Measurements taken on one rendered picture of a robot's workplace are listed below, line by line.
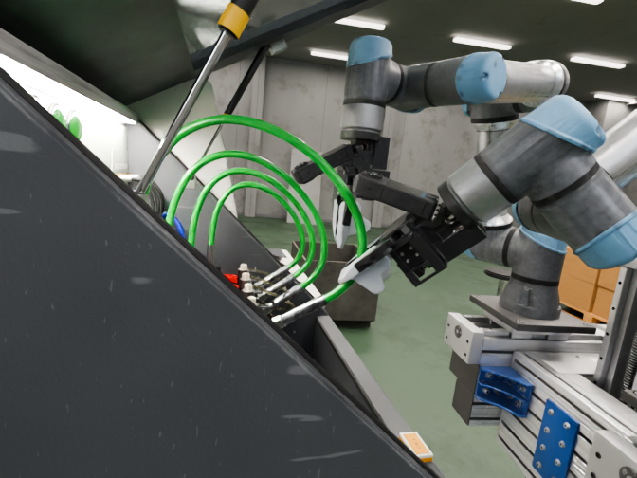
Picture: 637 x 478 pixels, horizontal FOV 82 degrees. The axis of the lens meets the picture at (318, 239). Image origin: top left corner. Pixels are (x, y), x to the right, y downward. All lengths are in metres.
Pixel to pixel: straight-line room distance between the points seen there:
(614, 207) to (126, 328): 0.48
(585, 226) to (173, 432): 0.46
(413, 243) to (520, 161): 0.15
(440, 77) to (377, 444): 0.55
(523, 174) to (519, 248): 0.66
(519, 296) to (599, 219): 0.65
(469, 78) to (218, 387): 0.55
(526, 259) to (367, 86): 0.67
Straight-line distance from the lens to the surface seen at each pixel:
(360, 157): 0.67
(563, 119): 0.47
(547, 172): 0.47
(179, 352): 0.34
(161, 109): 1.02
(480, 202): 0.47
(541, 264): 1.11
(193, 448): 0.39
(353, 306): 3.32
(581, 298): 5.14
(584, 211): 0.48
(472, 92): 0.66
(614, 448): 0.77
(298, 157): 10.49
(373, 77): 0.67
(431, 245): 0.51
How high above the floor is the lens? 1.35
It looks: 10 degrees down
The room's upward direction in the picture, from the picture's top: 6 degrees clockwise
